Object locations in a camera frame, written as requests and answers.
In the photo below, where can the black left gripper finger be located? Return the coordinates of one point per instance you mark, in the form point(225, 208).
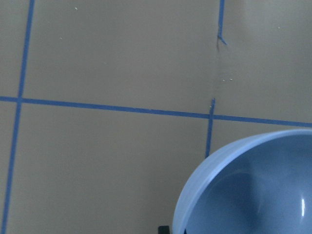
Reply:
point(163, 230)

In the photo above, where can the blue ceramic bowl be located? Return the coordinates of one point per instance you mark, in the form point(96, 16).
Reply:
point(261, 184)

